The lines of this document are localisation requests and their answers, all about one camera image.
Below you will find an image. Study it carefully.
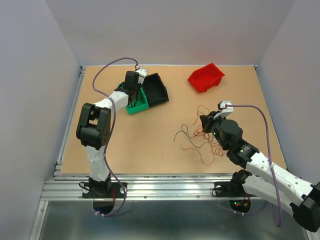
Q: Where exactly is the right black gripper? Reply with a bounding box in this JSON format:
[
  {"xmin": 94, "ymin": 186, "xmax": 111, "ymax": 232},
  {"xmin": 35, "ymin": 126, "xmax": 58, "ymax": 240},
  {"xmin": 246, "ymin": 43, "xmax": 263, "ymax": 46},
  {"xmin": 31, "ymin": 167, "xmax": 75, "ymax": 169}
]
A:
[{"xmin": 200, "ymin": 110, "xmax": 229, "ymax": 151}]

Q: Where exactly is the red plastic bin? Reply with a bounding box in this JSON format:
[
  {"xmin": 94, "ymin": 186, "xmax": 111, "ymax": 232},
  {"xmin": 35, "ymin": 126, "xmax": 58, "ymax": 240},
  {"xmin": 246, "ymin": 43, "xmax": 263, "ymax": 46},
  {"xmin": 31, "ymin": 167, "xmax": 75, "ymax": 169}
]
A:
[{"xmin": 188, "ymin": 63, "xmax": 225, "ymax": 93}]

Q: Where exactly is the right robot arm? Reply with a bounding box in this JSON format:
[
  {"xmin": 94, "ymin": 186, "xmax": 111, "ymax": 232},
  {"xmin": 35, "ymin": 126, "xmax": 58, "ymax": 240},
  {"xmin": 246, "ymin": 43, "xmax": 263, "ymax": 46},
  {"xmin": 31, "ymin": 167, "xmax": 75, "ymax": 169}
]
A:
[{"xmin": 200, "ymin": 111, "xmax": 320, "ymax": 232}]

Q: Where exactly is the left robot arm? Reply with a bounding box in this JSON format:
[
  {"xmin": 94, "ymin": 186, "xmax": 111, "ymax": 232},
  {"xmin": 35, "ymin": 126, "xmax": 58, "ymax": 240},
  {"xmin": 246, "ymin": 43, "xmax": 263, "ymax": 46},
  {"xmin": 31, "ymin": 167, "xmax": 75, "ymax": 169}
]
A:
[{"xmin": 76, "ymin": 68, "xmax": 148, "ymax": 199}]

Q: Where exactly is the green plastic bin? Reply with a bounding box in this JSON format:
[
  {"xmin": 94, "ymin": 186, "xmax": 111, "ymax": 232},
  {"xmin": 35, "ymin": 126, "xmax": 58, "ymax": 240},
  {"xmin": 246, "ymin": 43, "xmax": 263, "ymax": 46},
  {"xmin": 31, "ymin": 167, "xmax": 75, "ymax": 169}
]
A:
[{"xmin": 115, "ymin": 82, "xmax": 149, "ymax": 115}]

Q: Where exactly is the black plastic bin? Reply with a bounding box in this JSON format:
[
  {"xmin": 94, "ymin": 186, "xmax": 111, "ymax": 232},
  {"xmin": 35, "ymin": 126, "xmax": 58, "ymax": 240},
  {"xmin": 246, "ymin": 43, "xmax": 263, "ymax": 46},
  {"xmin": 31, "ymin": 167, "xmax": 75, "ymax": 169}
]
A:
[{"xmin": 142, "ymin": 73, "xmax": 169, "ymax": 108}]

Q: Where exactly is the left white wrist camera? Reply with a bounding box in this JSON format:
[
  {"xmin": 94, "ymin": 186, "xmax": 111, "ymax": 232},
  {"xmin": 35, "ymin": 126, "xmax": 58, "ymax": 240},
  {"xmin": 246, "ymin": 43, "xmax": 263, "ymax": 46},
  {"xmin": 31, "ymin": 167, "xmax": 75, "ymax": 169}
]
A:
[{"xmin": 135, "ymin": 67, "xmax": 148, "ymax": 85}]

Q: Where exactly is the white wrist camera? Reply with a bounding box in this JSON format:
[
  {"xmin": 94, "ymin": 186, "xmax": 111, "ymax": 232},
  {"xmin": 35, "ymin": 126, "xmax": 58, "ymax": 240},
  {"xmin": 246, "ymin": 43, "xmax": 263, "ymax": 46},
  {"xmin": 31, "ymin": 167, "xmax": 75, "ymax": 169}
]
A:
[
  {"xmin": 213, "ymin": 100, "xmax": 234, "ymax": 119},
  {"xmin": 135, "ymin": 67, "xmax": 148, "ymax": 85}
]

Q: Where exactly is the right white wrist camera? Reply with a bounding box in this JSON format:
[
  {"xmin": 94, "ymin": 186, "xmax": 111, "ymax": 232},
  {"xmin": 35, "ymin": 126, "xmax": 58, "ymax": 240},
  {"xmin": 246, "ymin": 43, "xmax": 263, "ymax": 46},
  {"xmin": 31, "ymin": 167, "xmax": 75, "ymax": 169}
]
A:
[{"xmin": 213, "ymin": 100, "xmax": 234, "ymax": 119}]

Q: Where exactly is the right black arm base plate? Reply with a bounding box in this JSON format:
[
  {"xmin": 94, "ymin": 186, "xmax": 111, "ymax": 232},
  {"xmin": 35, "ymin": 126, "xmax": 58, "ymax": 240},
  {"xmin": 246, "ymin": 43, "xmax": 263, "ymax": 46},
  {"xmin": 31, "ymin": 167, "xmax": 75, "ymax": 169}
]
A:
[{"xmin": 211, "ymin": 181, "xmax": 247, "ymax": 198}]

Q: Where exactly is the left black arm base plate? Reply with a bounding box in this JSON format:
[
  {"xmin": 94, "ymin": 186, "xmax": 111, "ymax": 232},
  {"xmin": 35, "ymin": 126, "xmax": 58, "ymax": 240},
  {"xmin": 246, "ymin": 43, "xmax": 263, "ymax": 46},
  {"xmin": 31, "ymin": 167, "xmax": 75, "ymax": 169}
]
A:
[{"xmin": 78, "ymin": 181, "xmax": 125, "ymax": 199}]

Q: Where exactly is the aluminium rail frame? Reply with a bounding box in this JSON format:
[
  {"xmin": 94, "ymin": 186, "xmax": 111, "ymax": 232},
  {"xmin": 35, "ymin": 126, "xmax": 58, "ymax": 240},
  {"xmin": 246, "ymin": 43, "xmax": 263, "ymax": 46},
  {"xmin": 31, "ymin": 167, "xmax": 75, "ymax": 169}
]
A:
[{"xmin": 31, "ymin": 65, "xmax": 287, "ymax": 240}]

